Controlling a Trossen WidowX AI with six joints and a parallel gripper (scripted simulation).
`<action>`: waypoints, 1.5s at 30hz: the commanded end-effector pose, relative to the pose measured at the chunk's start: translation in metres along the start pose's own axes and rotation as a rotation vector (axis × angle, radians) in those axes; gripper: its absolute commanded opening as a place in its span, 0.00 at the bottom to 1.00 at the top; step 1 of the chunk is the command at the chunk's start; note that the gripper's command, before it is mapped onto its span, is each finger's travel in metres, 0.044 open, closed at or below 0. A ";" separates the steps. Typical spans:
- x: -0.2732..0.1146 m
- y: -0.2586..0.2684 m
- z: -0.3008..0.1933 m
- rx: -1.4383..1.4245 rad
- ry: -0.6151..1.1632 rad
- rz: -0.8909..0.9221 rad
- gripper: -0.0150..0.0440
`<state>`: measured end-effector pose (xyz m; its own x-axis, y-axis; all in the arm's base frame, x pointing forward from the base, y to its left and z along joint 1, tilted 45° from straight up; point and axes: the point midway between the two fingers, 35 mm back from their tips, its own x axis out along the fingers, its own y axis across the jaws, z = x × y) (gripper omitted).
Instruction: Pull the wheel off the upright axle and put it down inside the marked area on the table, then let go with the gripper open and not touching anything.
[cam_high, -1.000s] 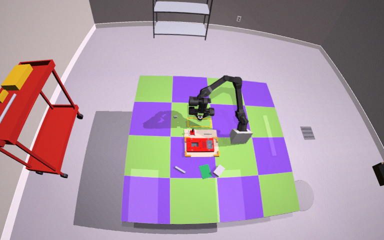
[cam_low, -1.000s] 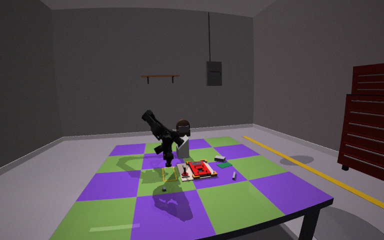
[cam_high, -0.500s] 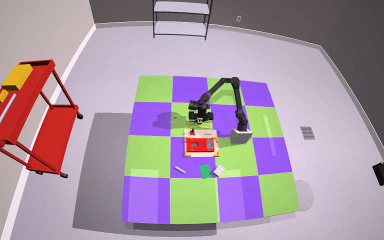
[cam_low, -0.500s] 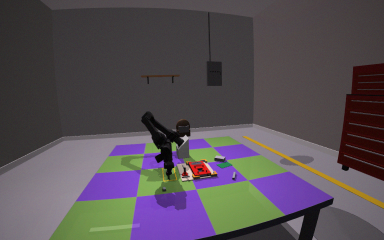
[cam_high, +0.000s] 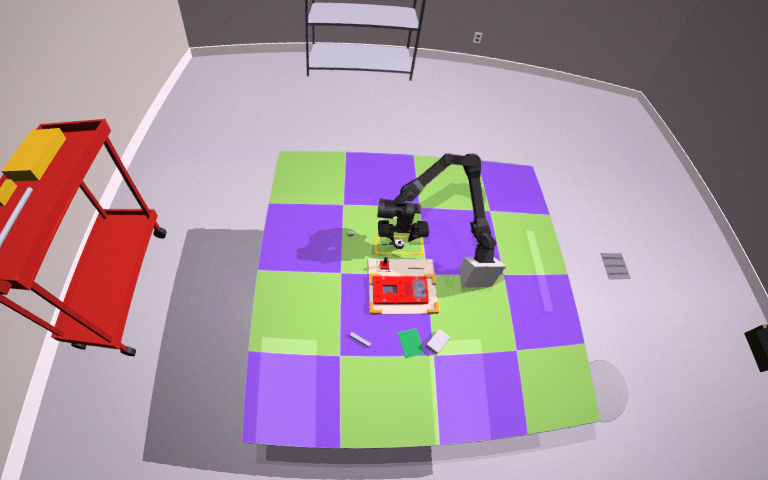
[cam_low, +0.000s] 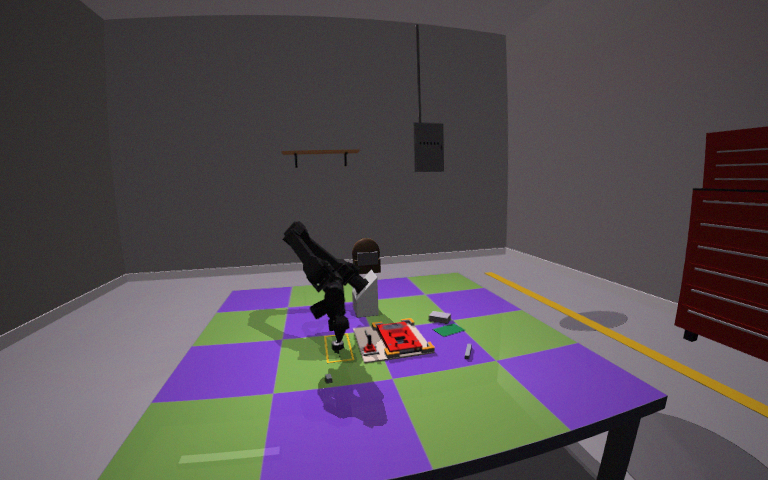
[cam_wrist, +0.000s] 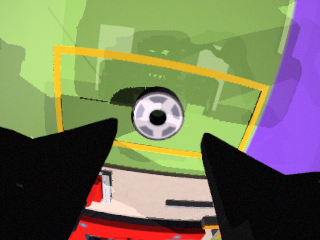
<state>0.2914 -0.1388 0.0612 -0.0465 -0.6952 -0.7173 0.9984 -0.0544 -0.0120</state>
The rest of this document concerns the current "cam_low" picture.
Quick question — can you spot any green flat rectangular block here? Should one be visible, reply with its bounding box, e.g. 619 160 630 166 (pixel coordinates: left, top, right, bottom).
433 323 465 337

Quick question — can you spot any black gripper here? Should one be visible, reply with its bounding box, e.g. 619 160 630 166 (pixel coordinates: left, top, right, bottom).
327 298 350 343

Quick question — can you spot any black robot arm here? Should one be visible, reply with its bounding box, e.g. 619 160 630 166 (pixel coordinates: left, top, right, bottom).
283 221 369 319

